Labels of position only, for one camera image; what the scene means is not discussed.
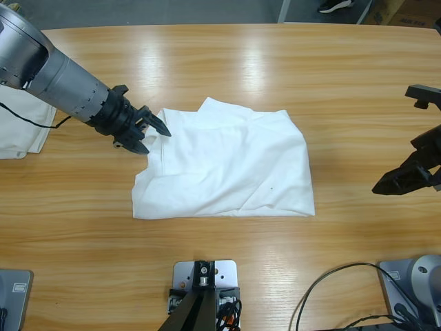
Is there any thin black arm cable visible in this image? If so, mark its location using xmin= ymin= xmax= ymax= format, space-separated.
xmin=0 ymin=102 xmax=74 ymax=130

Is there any white metal post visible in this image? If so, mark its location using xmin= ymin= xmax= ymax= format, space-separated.
xmin=277 ymin=0 xmax=294 ymax=24

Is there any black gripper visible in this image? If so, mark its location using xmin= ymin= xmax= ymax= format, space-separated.
xmin=86 ymin=84 xmax=173 ymax=155
xmin=371 ymin=83 xmax=441 ymax=197

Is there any black white shoe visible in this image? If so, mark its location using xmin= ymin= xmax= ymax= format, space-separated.
xmin=317 ymin=0 xmax=356 ymax=14

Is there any black cable at base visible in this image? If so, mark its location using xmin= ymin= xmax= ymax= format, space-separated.
xmin=288 ymin=261 xmax=421 ymax=331

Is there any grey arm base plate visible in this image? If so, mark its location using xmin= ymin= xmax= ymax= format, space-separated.
xmin=0 ymin=269 xmax=32 ymax=331
xmin=378 ymin=254 xmax=441 ymax=326

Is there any white block with dark post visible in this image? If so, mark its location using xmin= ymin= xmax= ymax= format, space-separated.
xmin=165 ymin=259 xmax=243 ymax=331

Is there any brown cardboard box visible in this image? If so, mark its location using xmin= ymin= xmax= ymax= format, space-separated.
xmin=362 ymin=0 xmax=441 ymax=30

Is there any white Unitree T-shirt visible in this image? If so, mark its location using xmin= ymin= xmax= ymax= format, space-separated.
xmin=131 ymin=97 xmax=316 ymax=220
xmin=0 ymin=86 xmax=59 ymax=161

